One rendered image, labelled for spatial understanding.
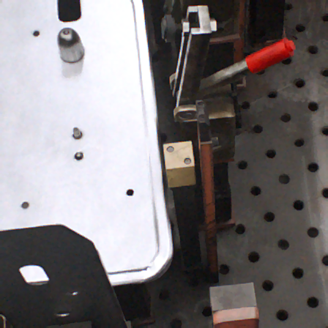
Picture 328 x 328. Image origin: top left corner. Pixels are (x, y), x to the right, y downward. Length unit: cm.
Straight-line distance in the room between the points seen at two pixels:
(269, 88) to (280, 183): 18
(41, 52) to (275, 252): 47
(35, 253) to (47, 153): 38
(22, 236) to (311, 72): 88
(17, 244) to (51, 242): 3
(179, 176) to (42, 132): 20
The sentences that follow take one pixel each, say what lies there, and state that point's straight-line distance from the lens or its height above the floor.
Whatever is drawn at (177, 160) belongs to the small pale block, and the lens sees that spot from 101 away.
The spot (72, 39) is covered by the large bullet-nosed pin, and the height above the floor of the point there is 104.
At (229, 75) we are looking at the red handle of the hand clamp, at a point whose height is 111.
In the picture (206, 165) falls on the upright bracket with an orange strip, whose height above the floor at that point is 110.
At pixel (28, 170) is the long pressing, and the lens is 111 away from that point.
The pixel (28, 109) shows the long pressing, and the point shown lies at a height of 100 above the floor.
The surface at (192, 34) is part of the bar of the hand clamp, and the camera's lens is 92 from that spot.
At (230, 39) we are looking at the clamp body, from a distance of 123.
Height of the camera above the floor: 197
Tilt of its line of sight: 64 degrees down
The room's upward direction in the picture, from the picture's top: 9 degrees counter-clockwise
